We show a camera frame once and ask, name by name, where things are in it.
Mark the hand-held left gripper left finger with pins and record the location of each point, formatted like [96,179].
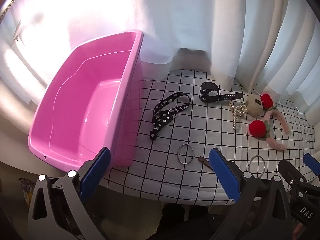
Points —
[96,172]

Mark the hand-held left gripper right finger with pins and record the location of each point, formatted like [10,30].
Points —
[225,176]

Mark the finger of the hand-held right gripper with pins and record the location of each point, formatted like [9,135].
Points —
[311,163]
[292,177]

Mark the gold pearl hair claw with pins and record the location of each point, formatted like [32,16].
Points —
[235,123]

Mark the pink plastic basin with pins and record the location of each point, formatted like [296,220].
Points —
[87,100]

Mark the beige plush pouch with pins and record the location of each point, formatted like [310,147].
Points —
[252,105]

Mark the silver bangle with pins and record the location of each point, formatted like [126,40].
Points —
[249,166]
[178,154]

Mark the small brown hair clip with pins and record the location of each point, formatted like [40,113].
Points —
[203,160]

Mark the white checkered bed sheet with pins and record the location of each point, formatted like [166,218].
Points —
[220,135]

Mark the pink headband with red pompoms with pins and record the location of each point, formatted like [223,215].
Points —
[257,128]

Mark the black digital wristwatch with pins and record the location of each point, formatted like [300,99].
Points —
[207,88]

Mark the thick white pleated curtain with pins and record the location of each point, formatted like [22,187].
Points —
[262,30]

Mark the sheer white curtain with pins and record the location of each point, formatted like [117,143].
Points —
[175,17]

